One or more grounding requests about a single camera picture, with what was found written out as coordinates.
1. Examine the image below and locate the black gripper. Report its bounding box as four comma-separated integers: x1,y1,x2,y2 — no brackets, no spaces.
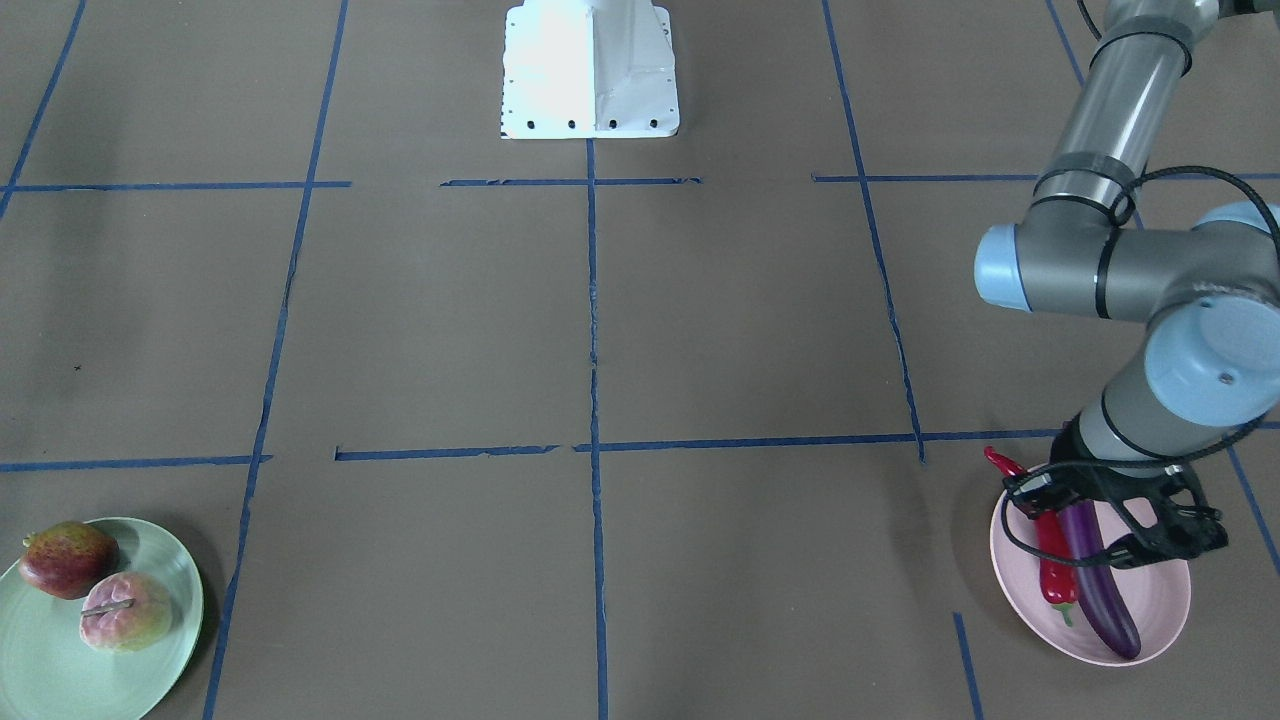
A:
1039,419,1229,570

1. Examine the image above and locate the purple eggplant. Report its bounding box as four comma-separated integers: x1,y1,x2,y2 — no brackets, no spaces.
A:
1059,502,1142,660

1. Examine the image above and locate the red chili pepper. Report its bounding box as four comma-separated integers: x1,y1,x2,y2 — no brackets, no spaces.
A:
983,446,1078,626

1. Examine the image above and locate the pink green peach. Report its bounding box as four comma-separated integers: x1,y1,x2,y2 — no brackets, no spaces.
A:
79,571,174,653

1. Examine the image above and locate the red green pomegranate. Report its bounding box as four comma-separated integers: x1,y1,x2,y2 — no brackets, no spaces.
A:
18,521,120,600

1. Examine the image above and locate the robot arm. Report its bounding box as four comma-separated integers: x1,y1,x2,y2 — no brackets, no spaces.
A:
974,1,1277,569

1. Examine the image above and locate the pink plate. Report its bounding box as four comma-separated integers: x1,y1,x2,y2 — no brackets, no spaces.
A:
989,498,1192,667

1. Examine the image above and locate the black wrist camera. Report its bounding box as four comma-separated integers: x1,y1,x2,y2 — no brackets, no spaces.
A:
1004,466,1075,520

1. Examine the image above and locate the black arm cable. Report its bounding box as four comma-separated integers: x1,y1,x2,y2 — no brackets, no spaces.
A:
1000,167,1280,569

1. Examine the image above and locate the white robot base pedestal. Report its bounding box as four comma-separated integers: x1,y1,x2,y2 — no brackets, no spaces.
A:
499,1,681,140

